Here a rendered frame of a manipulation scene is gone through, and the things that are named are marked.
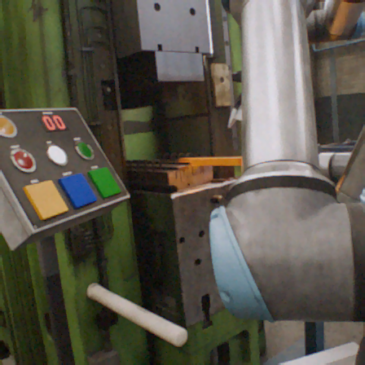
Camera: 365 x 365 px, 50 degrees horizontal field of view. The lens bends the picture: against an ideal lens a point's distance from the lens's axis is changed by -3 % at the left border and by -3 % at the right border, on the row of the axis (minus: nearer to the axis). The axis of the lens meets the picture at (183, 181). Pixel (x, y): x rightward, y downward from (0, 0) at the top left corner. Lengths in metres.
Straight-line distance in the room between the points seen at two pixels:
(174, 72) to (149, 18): 0.19
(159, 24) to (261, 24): 0.85
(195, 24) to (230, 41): 0.36
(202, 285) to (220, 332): 0.22
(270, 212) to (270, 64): 0.18
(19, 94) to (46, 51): 0.38
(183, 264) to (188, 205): 0.19
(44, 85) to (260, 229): 1.00
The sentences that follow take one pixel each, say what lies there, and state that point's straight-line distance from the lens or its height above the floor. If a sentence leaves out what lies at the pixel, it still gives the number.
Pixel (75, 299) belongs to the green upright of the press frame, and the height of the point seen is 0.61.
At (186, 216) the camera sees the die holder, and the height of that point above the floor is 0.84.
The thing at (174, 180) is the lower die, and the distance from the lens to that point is 1.32.
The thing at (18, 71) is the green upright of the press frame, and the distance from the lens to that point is 1.64.
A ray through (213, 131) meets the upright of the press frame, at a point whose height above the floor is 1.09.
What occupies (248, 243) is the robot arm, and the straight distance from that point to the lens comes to 0.38.
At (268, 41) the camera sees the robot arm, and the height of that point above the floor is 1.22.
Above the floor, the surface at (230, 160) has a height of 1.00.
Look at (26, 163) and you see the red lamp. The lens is 0.86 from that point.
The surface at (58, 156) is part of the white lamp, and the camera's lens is 0.93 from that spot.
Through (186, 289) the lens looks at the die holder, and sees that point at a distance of 1.34.
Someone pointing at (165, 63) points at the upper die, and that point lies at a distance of 1.33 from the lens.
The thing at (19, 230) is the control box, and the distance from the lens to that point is 0.81.
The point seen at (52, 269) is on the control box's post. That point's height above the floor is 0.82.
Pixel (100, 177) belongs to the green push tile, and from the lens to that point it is 0.98.
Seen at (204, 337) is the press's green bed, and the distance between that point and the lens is 1.46.
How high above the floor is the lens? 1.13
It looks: 8 degrees down
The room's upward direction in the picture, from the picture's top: 6 degrees counter-clockwise
